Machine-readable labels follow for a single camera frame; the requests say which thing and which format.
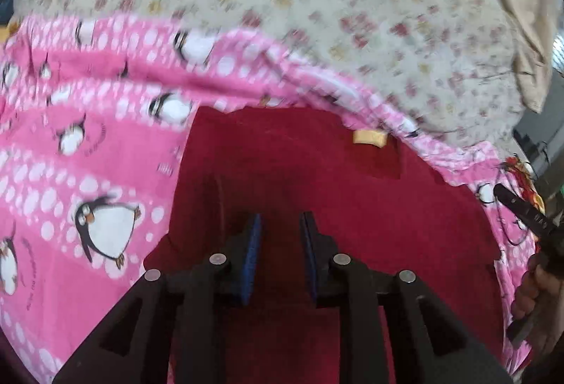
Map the pink penguin print blanket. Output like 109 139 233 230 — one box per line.
0 11 542 384

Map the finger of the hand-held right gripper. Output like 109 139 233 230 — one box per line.
493 183 564 237

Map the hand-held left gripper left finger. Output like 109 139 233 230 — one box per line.
53 213 264 384

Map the beige curtain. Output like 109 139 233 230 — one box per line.
480 0 555 114

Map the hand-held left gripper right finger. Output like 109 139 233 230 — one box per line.
300 211 514 384

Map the person's right hand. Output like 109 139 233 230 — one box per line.
512 254 564 352

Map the dark red cloth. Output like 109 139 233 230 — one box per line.
143 105 505 384

